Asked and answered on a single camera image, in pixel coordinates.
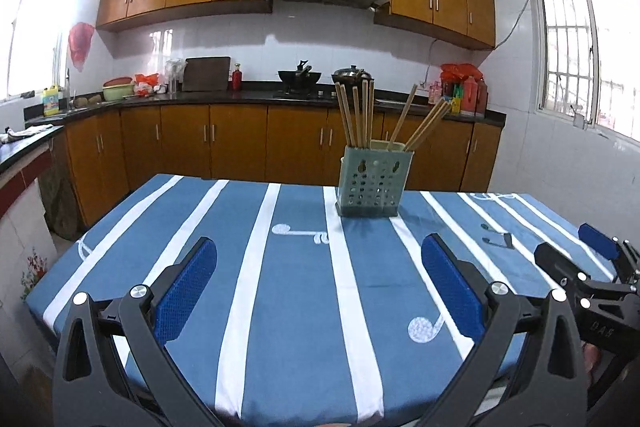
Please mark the pale green perforated utensil holder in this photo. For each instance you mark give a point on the pale green perforated utensil holder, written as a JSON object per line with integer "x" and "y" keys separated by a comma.
{"x": 378, "y": 162}

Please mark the clear plastic cups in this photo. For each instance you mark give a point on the clear plastic cups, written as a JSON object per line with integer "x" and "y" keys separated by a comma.
{"x": 175, "y": 77}

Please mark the red bottle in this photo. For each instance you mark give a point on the red bottle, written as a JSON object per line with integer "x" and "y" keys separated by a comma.
{"x": 237, "y": 79}

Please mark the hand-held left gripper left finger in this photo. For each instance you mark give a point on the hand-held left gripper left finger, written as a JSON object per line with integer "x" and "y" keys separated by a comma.
{"x": 185, "y": 292}

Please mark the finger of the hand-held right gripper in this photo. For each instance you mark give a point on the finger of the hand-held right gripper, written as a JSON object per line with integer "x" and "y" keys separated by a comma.
{"x": 552, "y": 264}
{"x": 597, "y": 241}

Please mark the dark wooden cutting board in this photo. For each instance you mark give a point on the dark wooden cutting board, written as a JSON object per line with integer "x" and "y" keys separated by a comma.
{"x": 206, "y": 74}

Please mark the gas stove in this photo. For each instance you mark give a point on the gas stove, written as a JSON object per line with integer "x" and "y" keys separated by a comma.
{"x": 300, "y": 94}

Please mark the red plastic bag on wall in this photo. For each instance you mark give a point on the red plastic bag on wall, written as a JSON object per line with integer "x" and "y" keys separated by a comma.
{"x": 81, "y": 44}

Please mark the red white plastic bag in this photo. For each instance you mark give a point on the red white plastic bag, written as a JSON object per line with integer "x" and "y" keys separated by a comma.
{"x": 146, "y": 84}

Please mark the red plastic bag over bottles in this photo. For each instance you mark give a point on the red plastic bag over bottles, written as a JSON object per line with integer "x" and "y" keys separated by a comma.
{"x": 460, "y": 72}

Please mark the barred window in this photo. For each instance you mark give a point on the barred window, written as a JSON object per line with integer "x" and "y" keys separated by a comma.
{"x": 570, "y": 52}

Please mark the black kitchen countertop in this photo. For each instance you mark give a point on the black kitchen countertop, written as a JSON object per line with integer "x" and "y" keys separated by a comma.
{"x": 210, "y": 98}

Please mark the white rag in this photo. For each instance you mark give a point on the white rag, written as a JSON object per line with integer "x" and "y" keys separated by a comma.
{"x": 25, "y": 133}

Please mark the wooden base cabinets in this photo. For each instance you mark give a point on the wooden base cabinets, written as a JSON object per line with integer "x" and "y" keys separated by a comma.
{"x": 240, "y": 142}

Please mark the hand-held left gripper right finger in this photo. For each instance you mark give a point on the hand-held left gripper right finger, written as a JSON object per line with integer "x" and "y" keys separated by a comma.
{"x": 452, "y": 287}

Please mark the small grey hook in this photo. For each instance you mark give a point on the small grey hook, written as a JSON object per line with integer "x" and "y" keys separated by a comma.
{"x": 500, "y": 239}

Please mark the steel pot with lid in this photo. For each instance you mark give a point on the steel pot with lid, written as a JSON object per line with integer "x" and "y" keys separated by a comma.
{"x": 352, "y": 74}

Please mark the black wok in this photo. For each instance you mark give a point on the black wok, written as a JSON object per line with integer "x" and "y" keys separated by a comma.
{"x": 300, "y": 78}

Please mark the sink faucet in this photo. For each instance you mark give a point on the sink faucet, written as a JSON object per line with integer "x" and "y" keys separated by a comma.
{"x": 67, "y": 92}

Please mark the blue white striped tablecloth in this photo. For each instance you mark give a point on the blue white striped tablecloth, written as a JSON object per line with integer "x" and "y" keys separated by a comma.
{"x": 300, "y": 282}

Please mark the person's right hand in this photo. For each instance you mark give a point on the person's right hand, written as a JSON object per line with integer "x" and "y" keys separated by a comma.
{"x": 592, "y": 362}

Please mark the bunch of wooden chopsticks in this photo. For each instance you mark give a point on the bunch of wooden chopsticks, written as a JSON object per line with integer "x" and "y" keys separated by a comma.
{"x": 370, "y": 112}

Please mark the bright side window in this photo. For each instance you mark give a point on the bright side window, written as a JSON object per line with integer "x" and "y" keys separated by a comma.
{"x": 40, "y": 22}

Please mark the green basin with red lid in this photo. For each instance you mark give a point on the green basin with red lid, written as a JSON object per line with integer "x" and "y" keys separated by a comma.
{"x": 117, "y": 91}

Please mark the dark green cloth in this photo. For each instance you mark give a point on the dark green cloth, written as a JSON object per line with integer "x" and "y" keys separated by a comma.
{"x": 60, "y": 197}

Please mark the yellow detergent bottle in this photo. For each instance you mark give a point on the yellow detergent bottle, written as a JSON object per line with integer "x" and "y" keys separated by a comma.
{"x": 51, "y": 103}

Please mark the group of condiment bottles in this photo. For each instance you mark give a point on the group of condiment bottles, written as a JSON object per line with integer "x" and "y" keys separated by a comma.
{"x": 470, "y": 99}

